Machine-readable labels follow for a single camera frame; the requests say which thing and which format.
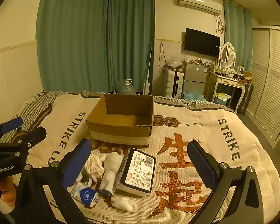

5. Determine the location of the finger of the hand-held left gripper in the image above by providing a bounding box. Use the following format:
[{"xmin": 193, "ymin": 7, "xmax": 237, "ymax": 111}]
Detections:
[
  {"xmin": 0, "ymin": 126, "xmax": 47, "ymax": 148},
  {"xmin": 0, "ymin": 117, "xmax": 24, "ymax": 144}
]

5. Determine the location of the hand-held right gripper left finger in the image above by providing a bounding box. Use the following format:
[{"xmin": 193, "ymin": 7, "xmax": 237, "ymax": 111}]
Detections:
[{"xmin": 15, "ymin": 138, "xmax": 92, "ymax": 224}]

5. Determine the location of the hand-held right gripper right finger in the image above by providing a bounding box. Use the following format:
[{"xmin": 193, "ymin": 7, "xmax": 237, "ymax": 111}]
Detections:
[{"xmin": 187, "ymin": 140, "xmax": 264, "ymax": 224}]

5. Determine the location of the white knotted cloth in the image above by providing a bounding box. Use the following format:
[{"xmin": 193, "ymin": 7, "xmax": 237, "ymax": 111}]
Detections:
[{"xmin": 84, "ymin": 152, "xmax": 106, "ymax": 182}]

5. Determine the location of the blue white face mask packet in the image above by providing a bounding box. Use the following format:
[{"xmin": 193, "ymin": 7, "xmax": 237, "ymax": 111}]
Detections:
[{"xmin": 71, "ymin": 182, "xmax": 99, "ymax": 209}]

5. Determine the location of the long white sock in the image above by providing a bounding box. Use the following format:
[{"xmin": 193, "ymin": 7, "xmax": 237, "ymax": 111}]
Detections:
[{"xmin": 99, "ymin": 153, "xmax": 125, "ymax": 196}]

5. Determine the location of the brown cardboard box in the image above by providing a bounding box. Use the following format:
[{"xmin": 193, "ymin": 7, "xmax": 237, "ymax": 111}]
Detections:
[{"xmin": 86, "ymin": 94, "xmax": 154, "ymax": 148}]

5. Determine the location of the small booklet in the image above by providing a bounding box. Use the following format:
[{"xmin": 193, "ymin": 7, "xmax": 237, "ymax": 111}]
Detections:
[{"xmin": 115, "ymin": 148, "xmax": 157, "ymax": 197}]

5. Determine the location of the person's left hand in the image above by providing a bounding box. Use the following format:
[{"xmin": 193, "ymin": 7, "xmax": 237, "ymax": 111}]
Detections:
[{"xmin": 0, "ymin": 176, "xmax": 17, "ymax": 215}]

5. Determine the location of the checked bed sheet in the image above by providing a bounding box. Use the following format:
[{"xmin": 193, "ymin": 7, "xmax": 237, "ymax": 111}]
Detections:
[{"xmin": 13, "ymin": 91, "xmax": 68, "ymax": 143}]

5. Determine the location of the cream printed blanket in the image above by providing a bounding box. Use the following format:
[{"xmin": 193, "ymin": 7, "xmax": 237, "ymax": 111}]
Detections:
[{"xmin": 28, "ymin": 91, "xmax": 280, "ymax": 224}]

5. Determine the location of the waste bin with bag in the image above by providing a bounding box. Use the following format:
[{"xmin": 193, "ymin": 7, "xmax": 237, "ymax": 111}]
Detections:
[{"xmin": 215, "ymin": 92, "xmax": 232, "ymax": 105}]

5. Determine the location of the blue plastic bag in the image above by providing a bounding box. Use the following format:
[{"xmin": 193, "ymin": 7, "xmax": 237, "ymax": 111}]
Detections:
[{"xmin": 182, "ymin": 91, "xmax": 204, "ymax": 101}]

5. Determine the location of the dark suitcase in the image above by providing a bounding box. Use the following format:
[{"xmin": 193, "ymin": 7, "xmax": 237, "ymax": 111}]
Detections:
[{"xmin": 237, "ymin": 80, "xmax": 254, "ymax": 115}]

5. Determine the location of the white ribbed suitcase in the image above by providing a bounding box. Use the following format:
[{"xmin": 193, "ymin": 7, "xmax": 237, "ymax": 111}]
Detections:
[{"xmin": 164, "ymin": 69, "xmax": 185, "ymax": 98}]

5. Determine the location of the white dressing table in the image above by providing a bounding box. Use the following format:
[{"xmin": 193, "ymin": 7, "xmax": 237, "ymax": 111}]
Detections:
[{"xmin": 204, "ymin": 70, "xmax": 248, "ymax": 113}]

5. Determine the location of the grey mini fridge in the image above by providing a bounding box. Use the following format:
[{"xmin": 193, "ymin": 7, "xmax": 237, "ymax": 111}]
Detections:
[{"xmin": 182, "ymin": 61, "xmax": 211, "ymax": 98}]

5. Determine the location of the clear water jug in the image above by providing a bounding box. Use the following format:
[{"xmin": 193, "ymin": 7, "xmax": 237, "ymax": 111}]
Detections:
[{"xmin": 118, "ymin": 79, "xmax": 134, "ymax": 95}]

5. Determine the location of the white floor mop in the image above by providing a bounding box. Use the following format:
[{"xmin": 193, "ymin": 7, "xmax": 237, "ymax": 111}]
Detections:
[{"xmin": 142, "ymin": 41, "xmax": 153, "ymax": 95}]

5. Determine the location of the green curtain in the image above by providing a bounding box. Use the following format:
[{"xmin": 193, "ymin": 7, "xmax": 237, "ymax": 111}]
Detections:
[
  {"xmin": 223, "ymin": 0, "xmax": 253, "ymax": 71},
  {"xmin": 36, "ymin": 0, "xmax": 112, "ymax": 93},
  {"xmin": 104, "ymin": 0, "xmax": 155, "ymax": 94}
]

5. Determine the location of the clear plastic bag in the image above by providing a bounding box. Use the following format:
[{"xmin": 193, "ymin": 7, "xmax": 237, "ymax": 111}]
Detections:
[{"xmin": 166, "ymin": 55, "xmax": 185, "ymax": 70}]

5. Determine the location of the white louvred wardrobe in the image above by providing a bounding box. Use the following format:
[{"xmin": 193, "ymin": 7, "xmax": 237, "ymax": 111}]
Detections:
[{"xmin": 245, "ymin": 26, "xmax": 280, "ymax": 148}]

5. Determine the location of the white oval mirror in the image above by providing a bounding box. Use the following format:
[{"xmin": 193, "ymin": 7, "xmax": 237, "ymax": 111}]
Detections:
[{"xmin": 219, "ymin": 42, "xmax": 237, "ymax": 69}]

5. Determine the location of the white air conditioner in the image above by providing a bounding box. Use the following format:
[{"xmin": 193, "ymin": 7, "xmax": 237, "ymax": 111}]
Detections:
[{"xmin": 178, "ymin": 0, "xmax": 223, "ymax": 17}]

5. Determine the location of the black wall cable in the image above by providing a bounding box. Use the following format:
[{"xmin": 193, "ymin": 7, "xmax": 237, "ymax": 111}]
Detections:
[{"xmin": 159, "ymin": 42, "xmax": 169, "ymax": 71}]

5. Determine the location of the black wall television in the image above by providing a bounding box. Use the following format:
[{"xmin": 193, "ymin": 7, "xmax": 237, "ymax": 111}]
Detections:
[{"xmin": 184, "ymin": 27, "xmax": 221, "ymax": 57}]

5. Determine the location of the air conditioner power cord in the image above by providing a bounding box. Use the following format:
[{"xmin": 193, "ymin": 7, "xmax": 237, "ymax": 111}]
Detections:
[{"xmin": 216, "ymin": 16, "xmax": 225, "ymax": 34}]

